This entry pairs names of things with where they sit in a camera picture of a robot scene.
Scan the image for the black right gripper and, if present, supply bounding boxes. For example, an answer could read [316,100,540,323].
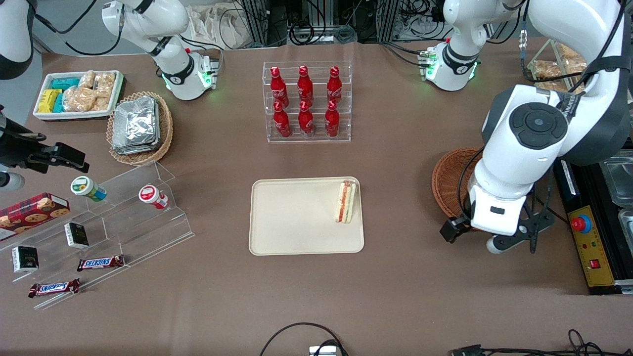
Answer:
[0,105,90,174]

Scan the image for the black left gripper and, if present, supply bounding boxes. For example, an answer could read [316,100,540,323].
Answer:
[440,195,554,243]

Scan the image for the triangular layered sandwich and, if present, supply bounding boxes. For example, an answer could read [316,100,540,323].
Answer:
[335,180,357,224]

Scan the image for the brown round wicker basket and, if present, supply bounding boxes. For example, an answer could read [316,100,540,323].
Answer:
[431,147,488,233]

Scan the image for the light tan wicker basket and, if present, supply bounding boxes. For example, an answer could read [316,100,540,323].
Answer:
[106,91,174,166]

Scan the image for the beige plastic tray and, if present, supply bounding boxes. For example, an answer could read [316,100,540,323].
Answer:
[249,177,365,256]

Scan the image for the green label yogurt cup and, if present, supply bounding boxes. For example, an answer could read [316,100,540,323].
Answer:
[71,176,107,202]

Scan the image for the white plastic snack bin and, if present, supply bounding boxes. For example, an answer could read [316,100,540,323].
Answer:
[33,70,124,121]

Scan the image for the foil-wrapped pack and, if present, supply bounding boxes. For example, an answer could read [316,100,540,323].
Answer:
[113,96,159,146]
[111,130,161,155]

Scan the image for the red tartan cookie box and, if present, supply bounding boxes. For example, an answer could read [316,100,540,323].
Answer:
[0,193,70,237]

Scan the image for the small black tea box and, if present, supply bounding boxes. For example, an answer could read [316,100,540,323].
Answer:
[64,222,90,249]
[12,246,39,273]

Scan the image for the red label yogurt cup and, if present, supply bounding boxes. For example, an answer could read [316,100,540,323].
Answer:
[138,184,169,210]

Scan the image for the clear acrylic stepped stand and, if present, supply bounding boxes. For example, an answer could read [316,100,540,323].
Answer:
[0,161,195,311]

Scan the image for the Snickers chocolate bar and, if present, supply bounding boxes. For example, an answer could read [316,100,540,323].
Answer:
[28,278,81,298]
[77,255,125,272]

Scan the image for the black machine with yellow panel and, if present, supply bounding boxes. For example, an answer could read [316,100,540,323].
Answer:
[551,148,633,296]

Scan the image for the red cola bottle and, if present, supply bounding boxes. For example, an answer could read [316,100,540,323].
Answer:
[298,101,315,137]
[324,100,340,138]
[270,66,289,107]
[327,66,343,103]
[273,101,291,138]
[297,65,314,104]

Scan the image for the clear acrylic bottle rack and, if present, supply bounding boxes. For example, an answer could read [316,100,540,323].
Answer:
[263,61,353,144]

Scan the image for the clear plastic container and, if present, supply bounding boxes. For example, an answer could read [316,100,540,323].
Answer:
[618,208,633,244]
[601,156,633,207]

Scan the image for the white cloth bag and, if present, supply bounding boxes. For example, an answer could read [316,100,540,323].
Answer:
[187,4,258,50]

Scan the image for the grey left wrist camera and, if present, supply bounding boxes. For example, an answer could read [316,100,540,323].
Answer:
[487,222,552,255]

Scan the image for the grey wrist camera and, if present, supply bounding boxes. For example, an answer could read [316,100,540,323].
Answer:
[0,171,25,192]
[487,222,552,255]

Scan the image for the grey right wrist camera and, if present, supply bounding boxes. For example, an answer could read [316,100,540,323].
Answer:
[0,171,25,192]

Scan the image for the black cable with connector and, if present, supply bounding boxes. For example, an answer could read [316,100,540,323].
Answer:
[450,329,633,356]

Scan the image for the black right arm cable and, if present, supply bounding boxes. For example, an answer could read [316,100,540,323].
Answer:
[30,0,124,56]

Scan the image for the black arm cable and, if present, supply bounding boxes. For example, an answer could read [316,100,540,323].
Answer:
[457,0,626,255]
[30,0,124,56]

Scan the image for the black right base cable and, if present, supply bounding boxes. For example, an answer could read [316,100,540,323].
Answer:
[181,34,223,52]

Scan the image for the black base cable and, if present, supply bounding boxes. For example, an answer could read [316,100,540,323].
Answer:
[181,34,223,52]
[381,42,428,67]

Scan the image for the black looped cable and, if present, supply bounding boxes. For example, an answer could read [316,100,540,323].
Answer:
[260,322,349,356]

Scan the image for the black left base cable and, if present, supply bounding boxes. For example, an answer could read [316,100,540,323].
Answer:
[381,42,428,67]

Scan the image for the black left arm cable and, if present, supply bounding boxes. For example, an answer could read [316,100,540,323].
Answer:
[457,0,626,255]

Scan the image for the white wire rack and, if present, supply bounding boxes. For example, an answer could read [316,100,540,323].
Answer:
[527,39,599,94]

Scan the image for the aluminium frame post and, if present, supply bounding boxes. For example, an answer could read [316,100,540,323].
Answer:
[378,0,399,43]
[237,0,270,47]

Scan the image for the coiled black background cables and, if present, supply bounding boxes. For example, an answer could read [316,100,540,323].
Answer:
[287,17,358,46]

